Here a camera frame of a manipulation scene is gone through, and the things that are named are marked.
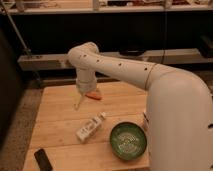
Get orange carrot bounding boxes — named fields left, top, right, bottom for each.
left=86, top=93, right=102, bottom=100

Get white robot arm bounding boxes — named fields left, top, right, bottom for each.
left=68, top=42, right=213, bottom=171

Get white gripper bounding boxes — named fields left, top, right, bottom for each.
left=74, top=79, right=97, bottom=110

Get white plastic bottle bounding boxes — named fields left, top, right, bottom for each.
left=76, top=112, right=106, bottom=143

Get black phone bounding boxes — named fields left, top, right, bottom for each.
left=34, top=148, right=53, bottom=171

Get metal shelf rail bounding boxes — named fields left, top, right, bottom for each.
left=18, top=48, right=213, bottom=71

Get metal pole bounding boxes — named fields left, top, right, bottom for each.
left=0, top=0, right=32, bottom=58

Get green bowl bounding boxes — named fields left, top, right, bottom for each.
left=109, top=122, right=147, bottom=161

